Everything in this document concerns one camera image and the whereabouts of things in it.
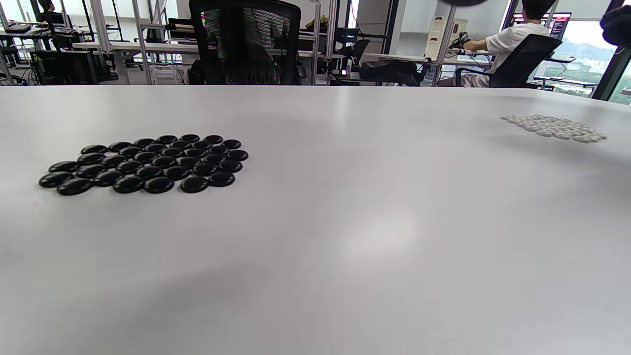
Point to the person's right hand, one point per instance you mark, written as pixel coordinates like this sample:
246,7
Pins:
618,24

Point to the person's left hand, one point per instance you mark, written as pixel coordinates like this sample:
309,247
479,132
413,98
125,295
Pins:
463,2

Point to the sorted white go stones group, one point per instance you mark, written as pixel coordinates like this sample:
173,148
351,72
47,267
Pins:
554,128

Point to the sorted black go stones group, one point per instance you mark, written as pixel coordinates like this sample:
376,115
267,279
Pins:
148,162

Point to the black desk chair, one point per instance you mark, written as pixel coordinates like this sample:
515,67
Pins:
517,64

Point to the black mesh office chair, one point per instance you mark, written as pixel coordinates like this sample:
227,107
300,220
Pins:
246,44

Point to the black computer tower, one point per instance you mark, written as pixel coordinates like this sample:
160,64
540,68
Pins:
64,66

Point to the aluminium profile post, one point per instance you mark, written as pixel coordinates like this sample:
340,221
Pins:
142,42

